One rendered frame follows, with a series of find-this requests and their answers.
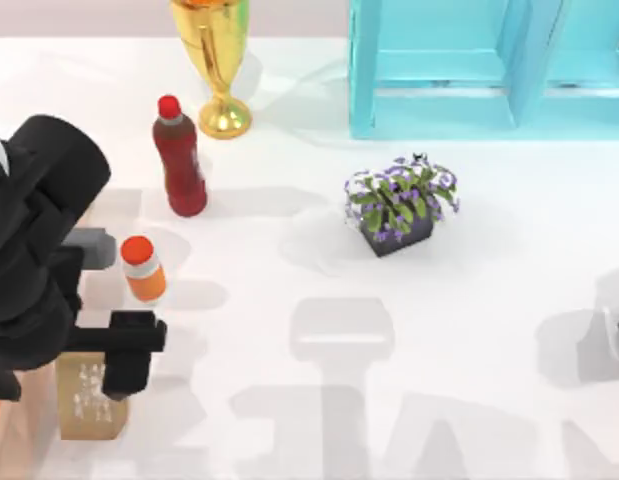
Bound tan box with white print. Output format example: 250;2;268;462
53;352;131;442

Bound pale salmon box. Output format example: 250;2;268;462
0;369;60;480

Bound orange bottle with red cap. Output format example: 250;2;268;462
120;236;168;305

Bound gold trophy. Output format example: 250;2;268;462
168;0;254;142

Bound purple flower plant pot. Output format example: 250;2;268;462
344;152;462;259

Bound light blue rack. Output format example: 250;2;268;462
348;0;619;142

